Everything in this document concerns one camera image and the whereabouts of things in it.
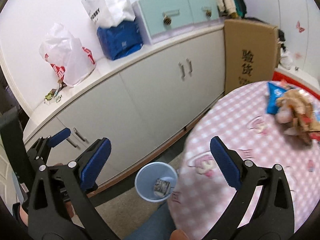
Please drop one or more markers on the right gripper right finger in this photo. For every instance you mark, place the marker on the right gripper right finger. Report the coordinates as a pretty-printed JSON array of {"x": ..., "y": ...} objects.
[{"x": 262, "y": 207}]

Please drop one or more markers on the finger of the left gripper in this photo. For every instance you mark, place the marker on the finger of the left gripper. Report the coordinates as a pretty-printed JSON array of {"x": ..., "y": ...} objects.
[{"x": 59, "y": 137}]

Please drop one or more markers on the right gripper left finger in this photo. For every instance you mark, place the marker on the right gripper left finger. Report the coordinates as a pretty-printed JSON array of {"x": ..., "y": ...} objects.
[{"x": 59, "y": 207}]

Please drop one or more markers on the brown red paper bag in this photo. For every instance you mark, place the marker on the brown red paper bag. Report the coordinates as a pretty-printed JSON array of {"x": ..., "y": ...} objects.
[{"x": 297, "y": 113}]

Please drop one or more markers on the blue snack bag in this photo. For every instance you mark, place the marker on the blue snack bag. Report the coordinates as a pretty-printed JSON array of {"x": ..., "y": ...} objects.
[{"x": 275, "y": 92}]

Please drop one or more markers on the blue plastic trash bin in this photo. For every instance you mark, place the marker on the blue plastic trash bin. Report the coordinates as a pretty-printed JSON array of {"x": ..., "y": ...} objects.
[{"x": 146, "y": 177}]

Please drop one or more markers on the left hand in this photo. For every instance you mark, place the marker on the left hand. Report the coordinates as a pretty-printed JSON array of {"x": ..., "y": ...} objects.
[{"x": 23, "y": 215}]

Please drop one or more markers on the small trinkets on cabinet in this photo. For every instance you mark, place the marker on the small trinkets on cabinet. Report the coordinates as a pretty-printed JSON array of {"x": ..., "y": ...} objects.
[{"x": 55, "y": 94}]

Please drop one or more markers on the white red plastic bag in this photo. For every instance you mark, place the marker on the white red plastic bag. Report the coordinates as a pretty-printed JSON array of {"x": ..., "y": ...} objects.
[{"x": 70, "y": 60}]

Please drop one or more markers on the pink checkered tablecloth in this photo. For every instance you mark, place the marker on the pink checkered tablecloth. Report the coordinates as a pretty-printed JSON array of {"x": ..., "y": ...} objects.
[{"x": 241, "y": 121}]

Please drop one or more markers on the crumpled wrapper in bin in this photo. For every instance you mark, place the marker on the crumpled wrapper in bin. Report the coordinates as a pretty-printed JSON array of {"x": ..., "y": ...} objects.
[{"x": 161, "y": 188}]

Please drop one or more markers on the white low cabinet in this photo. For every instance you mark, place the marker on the white low cabinet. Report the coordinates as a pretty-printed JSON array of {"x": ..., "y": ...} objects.
[{"x": 143, "y": 103}]

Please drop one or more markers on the blue jeans leg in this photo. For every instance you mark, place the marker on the blue jeans leg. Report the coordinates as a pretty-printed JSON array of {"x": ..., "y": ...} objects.
[{"x": 160, "y": 225}]

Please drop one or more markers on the blue tissue pack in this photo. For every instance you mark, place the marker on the blue tissue pack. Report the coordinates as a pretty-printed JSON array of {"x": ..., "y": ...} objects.
[{"x": 120, "y": 41}]

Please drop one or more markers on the white shopping bag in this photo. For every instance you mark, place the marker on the white shopping bag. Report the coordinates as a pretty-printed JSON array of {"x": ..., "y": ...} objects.
[{"x": 109, "y": 13}]

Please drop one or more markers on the red white storage bench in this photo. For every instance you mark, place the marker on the red white storage bench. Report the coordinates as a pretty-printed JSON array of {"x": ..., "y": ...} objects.
[{"x": 298, "y": 78}]

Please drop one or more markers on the teal drawer unit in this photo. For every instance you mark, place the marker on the teal drawer unit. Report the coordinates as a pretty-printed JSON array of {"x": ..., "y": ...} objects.
[{"x": 159, "y": 20}]

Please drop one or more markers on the white plastic bag on bench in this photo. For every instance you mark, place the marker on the white plastic bag on bench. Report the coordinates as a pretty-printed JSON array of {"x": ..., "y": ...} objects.
[{"x": 286, "y": 60}]

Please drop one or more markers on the large cardboard box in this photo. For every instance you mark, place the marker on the large cardboard box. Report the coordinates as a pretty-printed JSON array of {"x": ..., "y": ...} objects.
[{"x": 251, "y": 52}]

